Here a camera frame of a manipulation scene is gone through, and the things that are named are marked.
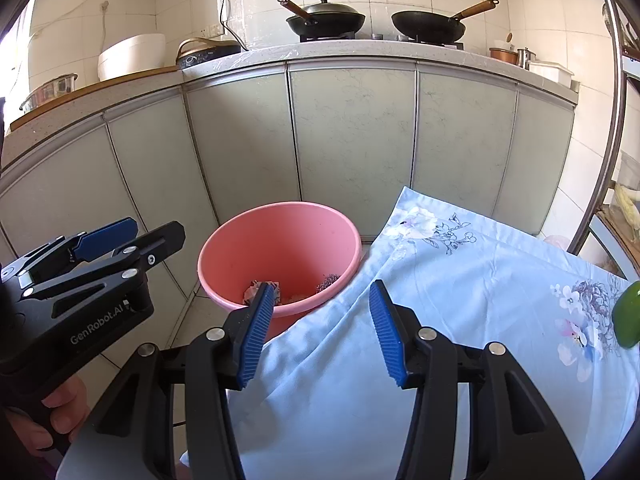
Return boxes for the black power cord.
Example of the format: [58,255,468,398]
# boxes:
[216,0,249,52]

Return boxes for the white rice cooker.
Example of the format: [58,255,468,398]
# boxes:
[97,33,167,82]

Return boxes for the person's left hand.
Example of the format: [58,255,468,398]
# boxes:
[21,374,92,456]

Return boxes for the green bell pepper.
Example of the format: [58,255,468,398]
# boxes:
[612,280,640,348]

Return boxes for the kitchen counter cabinets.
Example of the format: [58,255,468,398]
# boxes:
[0,40,581,331]

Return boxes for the black wok with lid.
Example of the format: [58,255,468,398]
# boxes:
[277,0,367,38]

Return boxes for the open black frying pan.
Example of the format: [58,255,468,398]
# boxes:
[391,0,501,44]

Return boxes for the clear plastic container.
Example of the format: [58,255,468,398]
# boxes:
[607,150,640,241]

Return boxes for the floral light-blue cloth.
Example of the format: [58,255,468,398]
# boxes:
[180,186,640,480]

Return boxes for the corn cob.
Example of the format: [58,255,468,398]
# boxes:
[612,182,640,226]

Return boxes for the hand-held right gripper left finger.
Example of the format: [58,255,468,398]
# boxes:
[90,282,277,480]

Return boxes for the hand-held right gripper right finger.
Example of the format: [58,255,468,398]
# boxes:
[368,279,585,480]

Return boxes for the gas stove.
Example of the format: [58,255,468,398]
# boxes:
[299,31,466,52]

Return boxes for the foil wrapper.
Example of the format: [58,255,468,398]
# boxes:
[243,280,281,306]

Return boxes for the dark cooker gold handle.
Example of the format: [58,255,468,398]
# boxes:
[175,37,242,71]

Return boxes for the pink plastic bucket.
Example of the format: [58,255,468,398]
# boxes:
[197,201,363,348]

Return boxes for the white plastic box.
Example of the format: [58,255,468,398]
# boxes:
[528,61,575,87]

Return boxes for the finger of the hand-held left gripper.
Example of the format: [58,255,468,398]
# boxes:
[0,220,187,319]
[0,217,139,288]

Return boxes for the metal shelf rack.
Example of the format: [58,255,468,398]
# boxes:
[567,0,640,281]

